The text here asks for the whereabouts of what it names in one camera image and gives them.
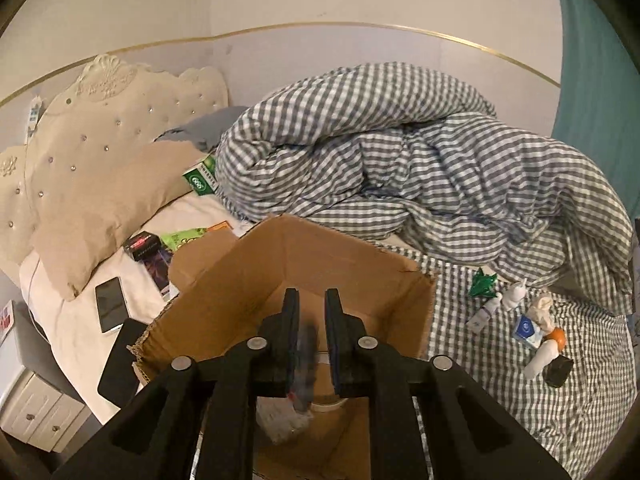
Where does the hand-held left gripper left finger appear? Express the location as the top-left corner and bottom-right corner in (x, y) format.
(50, 287), (301, 480)

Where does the white bear toy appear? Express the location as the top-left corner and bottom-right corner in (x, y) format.
(501, 280), (528, 311)

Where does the small black object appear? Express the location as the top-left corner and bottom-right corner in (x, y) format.
(544, 355), (573, 388)

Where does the grey checked duvet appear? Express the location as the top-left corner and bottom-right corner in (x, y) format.
(215, 62), (633, 316)

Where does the green packet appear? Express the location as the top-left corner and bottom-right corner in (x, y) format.
(161, 227), (208, 253)

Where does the white paper packet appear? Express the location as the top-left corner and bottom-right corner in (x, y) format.
(256, 399), (314, 444)

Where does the white nightstand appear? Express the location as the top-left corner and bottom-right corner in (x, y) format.
(0, 365), (93, 453)

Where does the black tablet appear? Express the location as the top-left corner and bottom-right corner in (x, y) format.
(97, 319), (148, 408)

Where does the beige pillow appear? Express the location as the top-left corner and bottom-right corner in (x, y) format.
(25, 142), (208, 301)

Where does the white tube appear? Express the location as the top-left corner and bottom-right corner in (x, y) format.
(467, 296), (503, 332)

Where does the crumpled white tissue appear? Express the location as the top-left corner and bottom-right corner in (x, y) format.
(530, 294), (553, 331)

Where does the white bottle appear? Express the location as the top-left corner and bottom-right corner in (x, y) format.
(524, 340), (560, 380)

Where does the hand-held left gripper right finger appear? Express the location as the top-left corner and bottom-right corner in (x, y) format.
(325, 287), (573, 480)

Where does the white hanging tag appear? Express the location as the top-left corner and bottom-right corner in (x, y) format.
(25, 97), (43, 136)

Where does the purple packet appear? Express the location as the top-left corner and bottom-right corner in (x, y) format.
(145, 250), (180, 301)

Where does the white tape roll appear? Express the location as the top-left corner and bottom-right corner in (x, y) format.
(311, 351), (351, 413)

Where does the brown cardboard box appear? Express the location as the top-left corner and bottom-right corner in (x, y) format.
(127, 214), (436, 480)

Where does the dark pen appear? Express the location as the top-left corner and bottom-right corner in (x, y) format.
(288, 322), (321, 412)

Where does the cream bed sheet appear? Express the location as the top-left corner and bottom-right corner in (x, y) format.
(20, 190), (261, 426)

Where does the teal curtain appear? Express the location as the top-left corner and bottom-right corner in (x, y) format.
(550, 0), (640, 221)

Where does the blue tissue pack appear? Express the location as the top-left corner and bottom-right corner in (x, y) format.
(511, 314), (543, 350)

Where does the cream tufted headboard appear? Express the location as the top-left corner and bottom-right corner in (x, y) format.
(0, 54), (231, 261)

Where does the small black box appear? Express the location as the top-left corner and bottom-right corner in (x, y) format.
(123, 231), (163, 262)

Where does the black smartphone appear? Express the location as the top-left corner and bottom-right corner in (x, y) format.
(95, 276), (128, 334)

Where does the green and white box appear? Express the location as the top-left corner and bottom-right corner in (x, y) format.
(181, 155), (221, 197)

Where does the green wrapper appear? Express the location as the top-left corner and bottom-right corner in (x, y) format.
(469, 267), (498, 298)

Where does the grey checked bed sheet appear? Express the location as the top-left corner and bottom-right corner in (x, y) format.
(375, 240), (636, 480)

